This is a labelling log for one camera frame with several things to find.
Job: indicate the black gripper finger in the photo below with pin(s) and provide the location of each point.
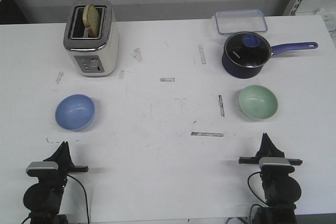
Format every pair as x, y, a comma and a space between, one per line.
270, 145
67, 150
61, 148
263, 145

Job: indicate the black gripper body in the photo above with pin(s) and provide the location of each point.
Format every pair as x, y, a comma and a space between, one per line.
65, 166
255, 159

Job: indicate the blue bowl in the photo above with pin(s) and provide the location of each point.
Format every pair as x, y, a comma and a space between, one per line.
75, 112

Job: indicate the green bowl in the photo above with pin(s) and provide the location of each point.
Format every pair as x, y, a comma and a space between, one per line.
258, 103

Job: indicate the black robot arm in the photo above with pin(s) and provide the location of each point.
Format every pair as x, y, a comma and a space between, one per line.
43, 199
280, 190

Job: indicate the glass pot lid blue knob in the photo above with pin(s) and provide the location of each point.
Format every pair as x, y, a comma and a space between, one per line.
247, 49

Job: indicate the white silver toaster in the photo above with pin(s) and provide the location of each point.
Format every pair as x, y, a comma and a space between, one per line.
93, 56

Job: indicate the clear plastic food container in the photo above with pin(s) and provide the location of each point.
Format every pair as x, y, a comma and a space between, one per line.
232, 21

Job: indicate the slice of toast bread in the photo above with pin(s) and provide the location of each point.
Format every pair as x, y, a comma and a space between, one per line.
91, 20

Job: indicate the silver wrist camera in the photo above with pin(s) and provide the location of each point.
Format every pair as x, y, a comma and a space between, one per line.
39, 169
273, 161

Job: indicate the blue saucepan with handle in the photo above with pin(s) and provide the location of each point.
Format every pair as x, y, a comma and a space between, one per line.
246, 73

